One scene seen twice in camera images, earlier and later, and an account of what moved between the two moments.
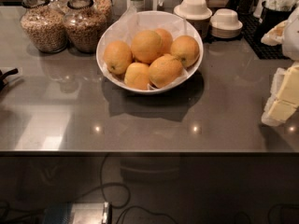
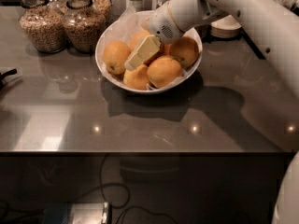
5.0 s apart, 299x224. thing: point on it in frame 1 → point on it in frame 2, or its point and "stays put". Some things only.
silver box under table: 78,213 stays put
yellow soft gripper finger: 284,96 → 163,25
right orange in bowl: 185,48 stays put
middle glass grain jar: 84,25 stays put
